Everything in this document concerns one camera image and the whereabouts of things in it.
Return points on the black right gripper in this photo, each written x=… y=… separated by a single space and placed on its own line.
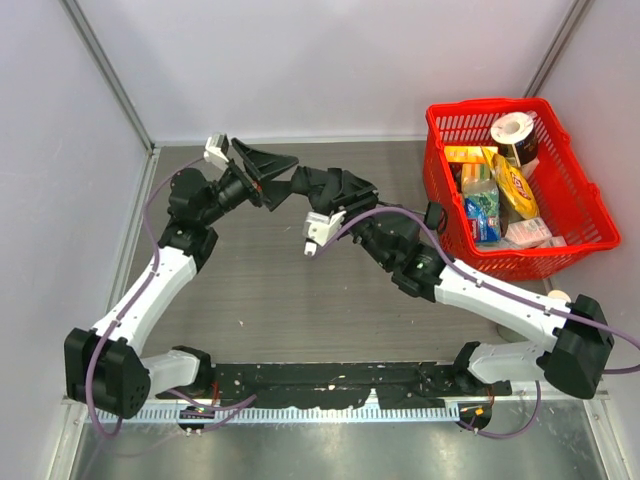
x=353 y=195

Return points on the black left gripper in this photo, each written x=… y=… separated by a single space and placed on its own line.
x=247 y=176

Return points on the black folding umbrella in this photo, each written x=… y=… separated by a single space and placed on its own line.
x=320 y=185

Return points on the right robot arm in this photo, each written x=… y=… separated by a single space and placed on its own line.
x=565 y=343

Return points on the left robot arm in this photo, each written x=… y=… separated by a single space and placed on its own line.
x=104 y=368

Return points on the yellow orange box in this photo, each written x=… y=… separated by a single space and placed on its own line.
x=467 y=154

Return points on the clear green snack bag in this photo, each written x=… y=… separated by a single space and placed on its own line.
x=482 y=209

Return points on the yellow Lays chips bag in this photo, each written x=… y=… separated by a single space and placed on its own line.
x=514 y=187

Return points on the red plastic shopping basket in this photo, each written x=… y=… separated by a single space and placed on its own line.
x=569 y=203

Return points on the black wrapped toilet paper roll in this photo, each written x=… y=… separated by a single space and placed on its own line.
x=515 y=136

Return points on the white wrapped sponge pack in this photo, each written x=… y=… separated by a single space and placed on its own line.
x=528 y=233

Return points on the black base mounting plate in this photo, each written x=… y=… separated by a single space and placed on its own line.
x=339 y=386

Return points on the green soap pump bottle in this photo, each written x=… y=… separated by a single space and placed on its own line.
x=538 y=318

